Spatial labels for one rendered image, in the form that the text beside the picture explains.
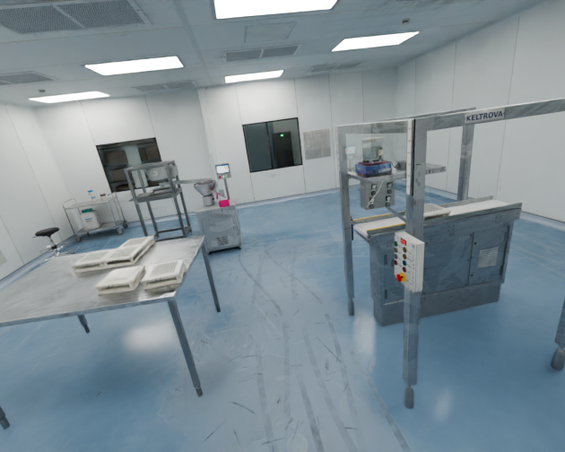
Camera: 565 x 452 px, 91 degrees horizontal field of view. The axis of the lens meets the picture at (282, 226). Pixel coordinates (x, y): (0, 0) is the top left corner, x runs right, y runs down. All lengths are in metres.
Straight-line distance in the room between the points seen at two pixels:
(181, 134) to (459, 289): 6.24
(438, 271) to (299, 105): 5.53
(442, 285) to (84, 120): 7.38
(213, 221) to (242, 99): 3.57
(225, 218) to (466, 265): 3.23
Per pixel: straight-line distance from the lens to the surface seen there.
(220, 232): 4.55
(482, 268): 3.05
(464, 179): 2.91
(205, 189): 4.56
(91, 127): 7.76
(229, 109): 7.14
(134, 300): 2.04
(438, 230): 2.52
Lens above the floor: 1.78
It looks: 19 degrees down
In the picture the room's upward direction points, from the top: 8 degrees counter-clockwise
